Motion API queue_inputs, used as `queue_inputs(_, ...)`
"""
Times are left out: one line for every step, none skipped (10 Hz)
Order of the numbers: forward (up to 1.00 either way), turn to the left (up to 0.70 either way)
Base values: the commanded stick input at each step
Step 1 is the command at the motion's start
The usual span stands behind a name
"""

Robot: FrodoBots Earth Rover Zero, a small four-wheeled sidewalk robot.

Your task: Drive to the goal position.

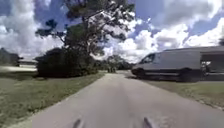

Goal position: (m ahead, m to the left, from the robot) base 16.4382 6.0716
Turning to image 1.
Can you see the row of distant trees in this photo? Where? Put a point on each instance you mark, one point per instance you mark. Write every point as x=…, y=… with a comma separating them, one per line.
x=115, y=63

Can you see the grey paved path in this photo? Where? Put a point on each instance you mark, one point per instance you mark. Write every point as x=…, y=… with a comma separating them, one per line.
x=113, y=100

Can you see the tall leaning tree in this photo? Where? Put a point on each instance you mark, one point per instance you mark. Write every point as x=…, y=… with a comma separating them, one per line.
x=88, y=36

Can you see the large dark bush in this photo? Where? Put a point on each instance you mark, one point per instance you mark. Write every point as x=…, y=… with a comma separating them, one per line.
x=63, y=63

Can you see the white van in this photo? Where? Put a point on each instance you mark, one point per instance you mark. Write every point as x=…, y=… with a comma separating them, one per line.
x=173, y=61

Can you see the robot's own part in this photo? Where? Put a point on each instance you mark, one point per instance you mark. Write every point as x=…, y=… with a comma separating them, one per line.
x=77, y=124
x=147, y=123

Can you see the low building with pale roof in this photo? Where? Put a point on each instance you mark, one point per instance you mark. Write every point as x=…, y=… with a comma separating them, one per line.
x=28, y=62

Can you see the grass field with dry patches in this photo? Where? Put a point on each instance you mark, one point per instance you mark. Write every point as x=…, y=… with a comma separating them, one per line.
x=33, y=93

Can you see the green grass verge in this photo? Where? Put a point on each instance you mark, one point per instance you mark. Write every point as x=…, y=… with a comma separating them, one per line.
x=200, y=90

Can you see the pale road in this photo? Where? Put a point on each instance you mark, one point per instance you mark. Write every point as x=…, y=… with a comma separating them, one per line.
x=13, y=68

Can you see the dark distant tree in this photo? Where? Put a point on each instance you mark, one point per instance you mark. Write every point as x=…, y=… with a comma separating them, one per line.
x=8, y=57

